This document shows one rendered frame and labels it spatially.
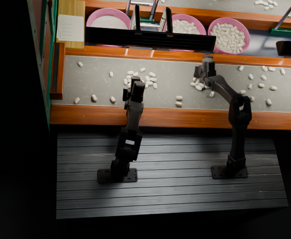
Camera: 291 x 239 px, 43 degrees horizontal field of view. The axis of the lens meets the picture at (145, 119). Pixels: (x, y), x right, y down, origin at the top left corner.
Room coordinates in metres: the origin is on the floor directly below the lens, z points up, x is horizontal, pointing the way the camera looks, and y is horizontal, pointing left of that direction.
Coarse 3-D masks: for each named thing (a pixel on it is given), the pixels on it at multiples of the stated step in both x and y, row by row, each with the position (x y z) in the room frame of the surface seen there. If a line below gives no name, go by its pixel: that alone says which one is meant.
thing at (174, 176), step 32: (64, 160) 0.51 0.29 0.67; (96, 160) 0.57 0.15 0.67; (160, 160) 0.71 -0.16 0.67; (192, 160) 0.78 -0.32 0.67; (224, 160) 0.85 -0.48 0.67; (256, 160) 0.92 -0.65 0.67; (64, 192) 0.36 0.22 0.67; (96, 192) 0.42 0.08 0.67; (128, 192) 0.48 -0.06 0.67; (160, 192) 0.55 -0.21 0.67; (192, 192) 0.61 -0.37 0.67; (224, 192) 0.68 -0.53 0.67; (256, 192) 0.75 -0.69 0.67
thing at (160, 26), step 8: (136, 8) 1.19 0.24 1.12; (168, 8) 1.27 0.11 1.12; (136, 16) 1.15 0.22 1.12; (168, 16) 1.22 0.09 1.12; (136, 24) 1.11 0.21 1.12; (144, 24) 1.25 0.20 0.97; (152, 24) 1.27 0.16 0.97; (160, 24) 1.28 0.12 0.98; (168, 24) 1.18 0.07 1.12; (136, 32) 1.07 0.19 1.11; (168, 32) 1.14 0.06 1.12; (152, 48) 1.28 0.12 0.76
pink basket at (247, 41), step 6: (222, 18) 1.69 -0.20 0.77; (228, 18) 1.70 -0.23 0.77; (210, 24) 1.60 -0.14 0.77; (234, 24) 1.70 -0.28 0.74; (240, 24) 1.70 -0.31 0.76; (240, 30) 1.68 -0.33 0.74; (246, 30) 1.67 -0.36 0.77; (246, 36) 1.65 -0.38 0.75; (246, 42) 1.61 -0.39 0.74; (216, 48) 1.47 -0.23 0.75; (246, 48) 1.54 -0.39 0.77; (228, 54) 1.46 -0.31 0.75; (234, 54) 1.47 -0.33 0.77
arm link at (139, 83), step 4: (136, 84) 0.87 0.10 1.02; (140, 84) 0.88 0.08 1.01; (144, 84) 0.89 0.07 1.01; (132, 88) 0.87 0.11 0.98; (136, 88) 0.85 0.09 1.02; (140, 88) 0.86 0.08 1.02; (144, 88) 0.88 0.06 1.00; (132, 92) 0.85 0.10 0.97; (136, 92) 0.84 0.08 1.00; (140, 92) 0.84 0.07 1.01; (132, 96) 0.82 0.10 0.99; (136, 96) 0.83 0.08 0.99; (140, 96) 0.83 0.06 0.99; (128, 100) 0.81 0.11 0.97; (132, 100) 0.81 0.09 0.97; (136, 100) 0.82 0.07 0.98; (140, 100) 0.82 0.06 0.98; (124, 108) 0.75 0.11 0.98
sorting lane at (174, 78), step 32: (96, 64) 1.05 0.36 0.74; (128, 64) 1.13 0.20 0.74; (160, 64) 1.21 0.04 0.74; (192, 64) 1.30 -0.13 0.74; (224, 64) 1.39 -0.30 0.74; (64, 96) 0.80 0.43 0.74; (96, 96) 0.87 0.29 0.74; (160, 96) 1.02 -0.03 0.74; (192, 96) 1.10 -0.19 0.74; (256, 96) 1.27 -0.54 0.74; (288, 96) 1.35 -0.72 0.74
